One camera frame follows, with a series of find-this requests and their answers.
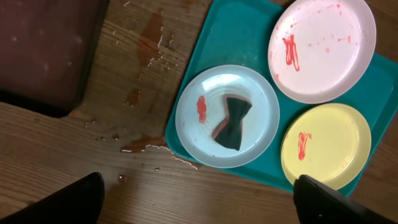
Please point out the light blue plate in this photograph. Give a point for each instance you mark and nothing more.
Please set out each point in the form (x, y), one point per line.
(200, 109)

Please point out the black tray with reddish water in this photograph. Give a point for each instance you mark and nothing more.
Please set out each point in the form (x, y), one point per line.
(47, 49)

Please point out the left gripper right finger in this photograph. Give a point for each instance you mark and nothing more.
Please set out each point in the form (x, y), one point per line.
(317, 203)

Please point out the yellow-green plate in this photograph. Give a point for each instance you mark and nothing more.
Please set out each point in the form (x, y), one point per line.
(330, 143)

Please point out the green and pink sponge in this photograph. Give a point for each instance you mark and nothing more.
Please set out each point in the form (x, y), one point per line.
(229, 132)

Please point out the white plate with red smear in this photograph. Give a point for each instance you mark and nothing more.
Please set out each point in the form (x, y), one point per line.
(319, 49)

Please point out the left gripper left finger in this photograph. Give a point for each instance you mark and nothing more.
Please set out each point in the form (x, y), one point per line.
(79, 202)

